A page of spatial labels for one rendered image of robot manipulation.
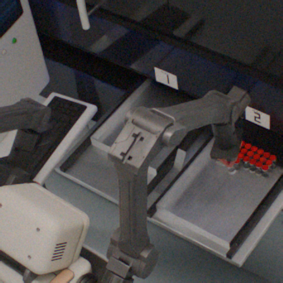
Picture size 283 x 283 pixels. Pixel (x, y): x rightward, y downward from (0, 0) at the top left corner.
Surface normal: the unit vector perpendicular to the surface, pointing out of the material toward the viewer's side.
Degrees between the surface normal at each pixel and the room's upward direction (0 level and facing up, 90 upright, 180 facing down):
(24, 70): 90
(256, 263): 90
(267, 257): 90
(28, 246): 48
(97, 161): 0
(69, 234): 90
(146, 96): 0
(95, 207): 0
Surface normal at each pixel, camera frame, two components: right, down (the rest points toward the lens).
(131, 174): -0.56, 0.62
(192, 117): 0.85, 0.37
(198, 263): -0.12, -0.65
